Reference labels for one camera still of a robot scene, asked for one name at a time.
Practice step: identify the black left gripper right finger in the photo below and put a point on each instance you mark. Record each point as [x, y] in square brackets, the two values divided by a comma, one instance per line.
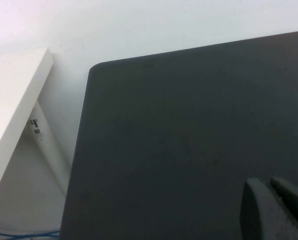
[292, 193]

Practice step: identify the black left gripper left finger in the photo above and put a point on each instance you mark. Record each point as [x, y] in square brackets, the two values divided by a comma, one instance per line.
[261, 217]

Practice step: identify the barcode sticker label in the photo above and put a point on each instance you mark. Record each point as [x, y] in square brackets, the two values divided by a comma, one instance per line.
[37, 130]

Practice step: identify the white side table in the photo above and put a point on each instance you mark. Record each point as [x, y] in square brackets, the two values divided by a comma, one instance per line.
[9, 95]

